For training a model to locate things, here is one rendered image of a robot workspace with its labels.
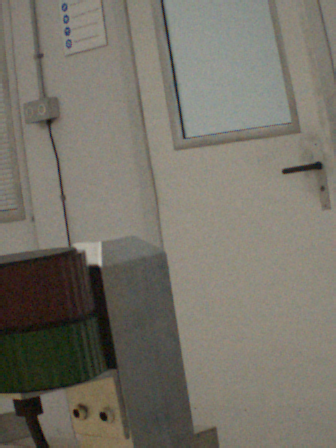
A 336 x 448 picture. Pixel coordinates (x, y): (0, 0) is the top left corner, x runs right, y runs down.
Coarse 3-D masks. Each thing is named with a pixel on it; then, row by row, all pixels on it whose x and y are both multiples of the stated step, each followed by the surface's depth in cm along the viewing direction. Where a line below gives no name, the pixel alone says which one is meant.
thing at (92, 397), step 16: (0, 256) 50; (16, 256) 49; (32, 256) 47; (48, 256) 47; (64, 256) 47; (64, 320) 47; (80, 320) 47; (80, 384) 48; (96, 384) 50; (112, 384) 49; (16, 400) 48; (32, 400) 48; (80, 400) 51; (96, 400) 50; (112, 400) 50; (32, 416) 48; (80, 416) 51; (96, 416) 51; (112, 416) 50; (32, 432) 48; (80, 432) 52; (96, 432) 51; (112, 432) 50; (128, 432) 50
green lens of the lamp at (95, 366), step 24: (0, 336) 46; (24, 336) 46; (48, 336) 46; (72, 336) 47; (96, 336) 48; (0, 360) 46; (24, 360) 46; (48, 360) 46; (72, 360) 46; (96, 360) 48; (0, 384) 46; (24, 384) 46; (48, 384) 46
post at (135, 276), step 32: (96, 256) 50; (128, 256) 50; (160, 256) 51; (96, 288) 50; (128, 288) 50; (160, 288) 51; (128, 320) 50; (160, 320) 51; (128, 352) 50; (160, 352) 51; (128, 384) 50; (160, 384) 51; (128, 416) 50; (160, 416) 51
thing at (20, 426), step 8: (0, 408) 113; (8, 408) 112; (0, 416) 110; (8, 416) 110; (16, 416) 111; (0, 424) 110; (8, 424) 110; (16, 424) 111; (24, 424) 111; (0, 432) 109; (8, 432) 110; (16, 432) 111; (24, 432) 111; (0, 440) 109; (8, 440) 110; (16, 440) 111
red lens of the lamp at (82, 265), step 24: (24, 264) 46; (48, 264) 46; (72, 264) 47; (0, 288) 46; (24, 288) 46; (48, 288) 46; (72, 288) 47; (0, 312) 46; (24, 312) 46; (48, 312) 46; (72, 312) 47
